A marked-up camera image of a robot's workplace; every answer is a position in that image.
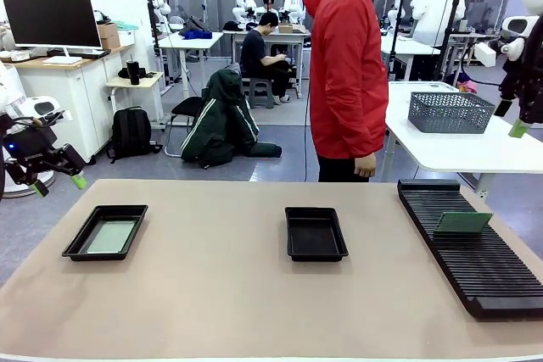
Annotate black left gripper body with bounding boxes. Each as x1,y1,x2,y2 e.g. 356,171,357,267
2,125,59,169

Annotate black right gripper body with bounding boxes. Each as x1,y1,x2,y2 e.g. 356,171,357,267
507,39,543,122

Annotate black ESD tray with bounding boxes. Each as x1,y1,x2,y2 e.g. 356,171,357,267
284,206,350,263
61,203,149,262

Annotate green circuit board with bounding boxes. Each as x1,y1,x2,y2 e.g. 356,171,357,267
433,211,495,237
87,220,136,253

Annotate person's right hand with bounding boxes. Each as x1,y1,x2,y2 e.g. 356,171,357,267
354,152,378,178

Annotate grey plastic basket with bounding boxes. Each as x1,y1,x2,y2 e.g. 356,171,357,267
407,91,496,135

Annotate white side table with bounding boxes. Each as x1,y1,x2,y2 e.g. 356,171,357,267
383,81,543,194

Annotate black backpack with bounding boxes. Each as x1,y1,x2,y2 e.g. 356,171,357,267
106,106,164,164

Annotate low shelf rack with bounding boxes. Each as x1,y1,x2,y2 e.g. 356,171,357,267
449,31,501,67

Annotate white cabinet with wooden top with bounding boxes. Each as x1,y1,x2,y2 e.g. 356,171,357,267
8,43,136,164

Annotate black keyboard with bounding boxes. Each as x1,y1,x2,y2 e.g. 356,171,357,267
46,48,112,60

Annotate small wooden side table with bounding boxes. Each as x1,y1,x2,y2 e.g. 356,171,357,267
104,71,167,131

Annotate black tumbler with straw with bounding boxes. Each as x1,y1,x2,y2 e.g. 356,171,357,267
126,54,141,86

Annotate white background table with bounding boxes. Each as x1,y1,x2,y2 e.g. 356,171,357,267
159,31,225,87
381,35,442,81

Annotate person in white jacket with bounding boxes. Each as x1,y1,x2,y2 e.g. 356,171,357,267
409,0,467,82

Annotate black computer monitor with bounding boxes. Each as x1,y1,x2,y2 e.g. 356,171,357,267
2,0,104,65

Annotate black chair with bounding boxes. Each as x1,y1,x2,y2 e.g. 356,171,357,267
164,96,204,158

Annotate cardboard box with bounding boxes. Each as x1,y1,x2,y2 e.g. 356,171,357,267
96,21,121,50

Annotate black slotted board rack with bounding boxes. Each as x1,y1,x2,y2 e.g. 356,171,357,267
396,179,543,320

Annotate dark green jacket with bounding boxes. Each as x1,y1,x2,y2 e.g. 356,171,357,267
180,68,283,170

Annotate person in red jacket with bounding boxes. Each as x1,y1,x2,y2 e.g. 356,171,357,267
301,0,389,183

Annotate grey plastic stool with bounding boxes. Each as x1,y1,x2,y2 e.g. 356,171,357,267
247,76,275,109

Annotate seated person in black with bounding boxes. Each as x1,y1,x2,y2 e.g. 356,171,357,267
239,12,298,104

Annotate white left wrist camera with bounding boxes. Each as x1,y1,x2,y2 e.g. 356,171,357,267
40,109,74,126

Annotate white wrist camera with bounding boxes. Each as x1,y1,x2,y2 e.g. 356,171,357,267
473,42,497,69
40,109,74,126

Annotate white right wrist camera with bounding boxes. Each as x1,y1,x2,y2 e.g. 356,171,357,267
473,42,497,69

